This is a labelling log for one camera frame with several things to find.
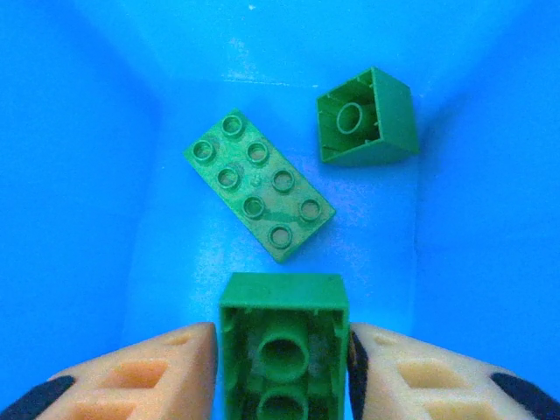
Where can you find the green long lego brick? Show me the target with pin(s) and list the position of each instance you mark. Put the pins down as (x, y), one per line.
(258, 184)
(284, 297)

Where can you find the green small lego brick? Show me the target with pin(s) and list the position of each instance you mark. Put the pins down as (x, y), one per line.
(391, 114)

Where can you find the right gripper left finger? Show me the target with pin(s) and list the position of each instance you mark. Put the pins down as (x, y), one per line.
(192, 385)

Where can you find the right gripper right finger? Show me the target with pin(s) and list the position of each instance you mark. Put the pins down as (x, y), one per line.
(380, 385)

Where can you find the blue three-compartment bin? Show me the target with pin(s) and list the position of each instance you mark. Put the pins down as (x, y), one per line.
(65, 175)

